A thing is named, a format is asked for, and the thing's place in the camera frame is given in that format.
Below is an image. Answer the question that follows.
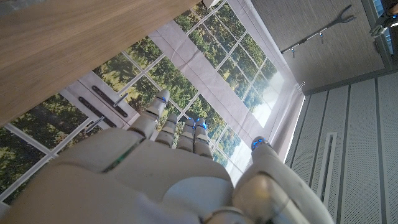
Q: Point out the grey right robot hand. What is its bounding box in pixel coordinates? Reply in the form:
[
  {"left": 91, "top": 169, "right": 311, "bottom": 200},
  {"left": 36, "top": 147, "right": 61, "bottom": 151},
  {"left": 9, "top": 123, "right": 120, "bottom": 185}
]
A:
[{"left": 0, "top": 89, "right": 335, "bottom": 224}]

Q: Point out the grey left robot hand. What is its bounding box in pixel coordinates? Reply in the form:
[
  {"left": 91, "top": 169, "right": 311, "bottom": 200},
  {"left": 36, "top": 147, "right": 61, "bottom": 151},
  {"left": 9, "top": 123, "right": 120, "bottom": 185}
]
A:
[{"left": 369, "top": 11, "right": 398, "bottom": 39}]

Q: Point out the printed window backdrop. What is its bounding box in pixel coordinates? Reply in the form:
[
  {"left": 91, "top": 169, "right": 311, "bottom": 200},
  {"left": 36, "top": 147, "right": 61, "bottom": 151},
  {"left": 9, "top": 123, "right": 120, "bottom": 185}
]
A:
[{"left": 0, "top": 0, "right": 305, "bottom": 203}]

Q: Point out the white ceiling air vent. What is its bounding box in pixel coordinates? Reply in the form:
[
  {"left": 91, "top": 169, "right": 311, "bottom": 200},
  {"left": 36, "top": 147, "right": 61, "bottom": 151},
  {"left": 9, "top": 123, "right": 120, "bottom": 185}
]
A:
[{"left": 316, "top": 131, "right": 338, "bottom": 205}]

